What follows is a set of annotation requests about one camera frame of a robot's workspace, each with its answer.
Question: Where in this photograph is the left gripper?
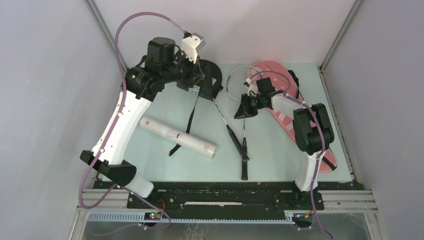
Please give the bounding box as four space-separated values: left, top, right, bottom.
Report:
162 49 205 88

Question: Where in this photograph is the white shuttlecock tube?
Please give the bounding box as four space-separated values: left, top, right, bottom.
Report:
139 116 217 159

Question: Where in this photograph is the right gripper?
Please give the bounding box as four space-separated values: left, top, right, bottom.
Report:
234 93 264 119

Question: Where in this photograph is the pink sport racket bag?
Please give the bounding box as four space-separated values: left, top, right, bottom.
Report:
248 60 338 174

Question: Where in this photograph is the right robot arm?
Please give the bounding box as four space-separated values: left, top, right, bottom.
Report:
234 77 335 209

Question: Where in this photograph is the aluminium frame post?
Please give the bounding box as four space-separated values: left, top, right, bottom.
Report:
319 0 366 72
84 0 132 155

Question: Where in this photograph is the right aluminium frame post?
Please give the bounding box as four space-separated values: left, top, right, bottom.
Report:
319 0 366 72

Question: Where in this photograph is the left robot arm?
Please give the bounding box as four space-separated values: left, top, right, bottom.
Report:
80 33 206 208

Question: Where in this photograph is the black racket bag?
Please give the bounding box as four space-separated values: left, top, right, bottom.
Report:
168 59 223 157

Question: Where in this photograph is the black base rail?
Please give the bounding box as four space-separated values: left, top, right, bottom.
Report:
96 180 362 223

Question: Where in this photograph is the left aluminium frame post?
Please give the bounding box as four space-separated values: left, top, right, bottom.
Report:
84 0 132 155

